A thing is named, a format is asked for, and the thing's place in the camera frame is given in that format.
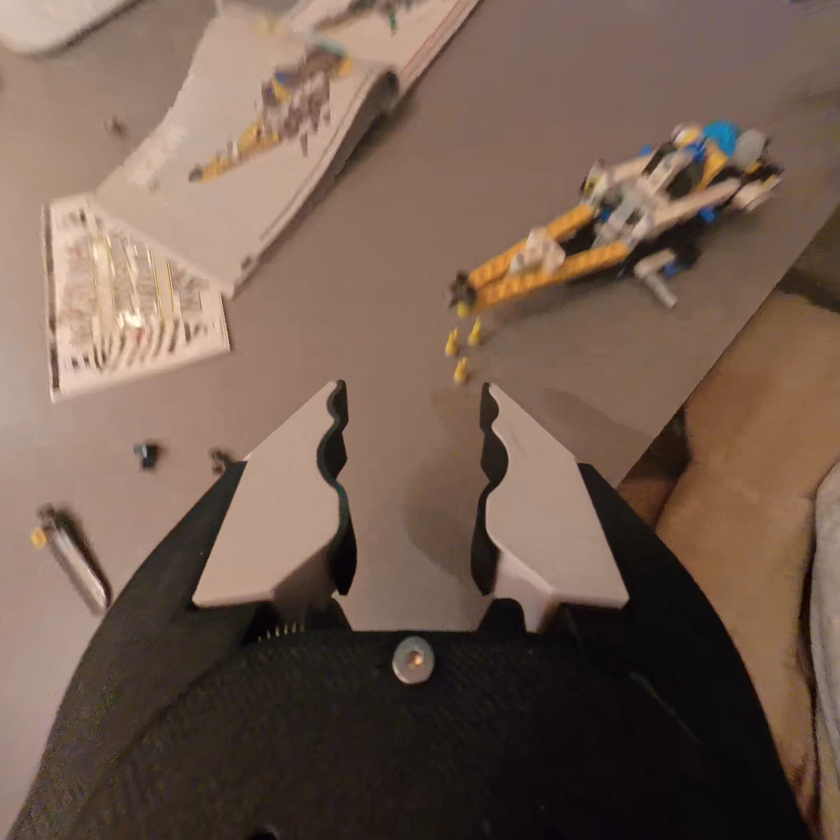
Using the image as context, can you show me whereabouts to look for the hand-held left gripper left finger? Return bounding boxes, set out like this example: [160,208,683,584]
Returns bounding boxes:
[192,379,358,613]

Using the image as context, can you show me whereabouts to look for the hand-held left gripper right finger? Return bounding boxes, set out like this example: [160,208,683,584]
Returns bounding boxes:
[471,383,630,634]

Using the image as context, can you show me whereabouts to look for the yellow white lego technic model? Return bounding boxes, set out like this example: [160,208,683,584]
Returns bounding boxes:
[446,120,786,319]

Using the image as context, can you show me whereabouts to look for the lego sticker sheet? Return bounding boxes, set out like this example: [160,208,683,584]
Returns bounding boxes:
[42,194,232,403]

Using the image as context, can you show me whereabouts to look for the open lego instruction booklet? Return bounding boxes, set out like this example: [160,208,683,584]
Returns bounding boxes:
[97,0,485,299]

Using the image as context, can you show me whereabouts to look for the white object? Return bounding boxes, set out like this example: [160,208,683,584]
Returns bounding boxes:
[0,0,135,56]

